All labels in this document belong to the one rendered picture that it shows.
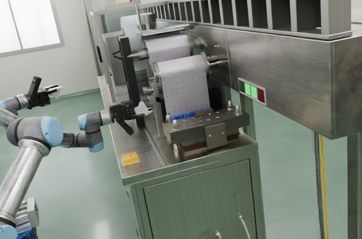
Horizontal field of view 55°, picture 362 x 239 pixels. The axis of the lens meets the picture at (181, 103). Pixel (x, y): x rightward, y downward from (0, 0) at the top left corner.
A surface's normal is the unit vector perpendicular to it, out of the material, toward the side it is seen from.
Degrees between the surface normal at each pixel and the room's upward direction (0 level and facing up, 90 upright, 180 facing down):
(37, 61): 90
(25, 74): 90
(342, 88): 90
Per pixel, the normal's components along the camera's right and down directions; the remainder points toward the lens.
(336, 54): 0.27, 0.25
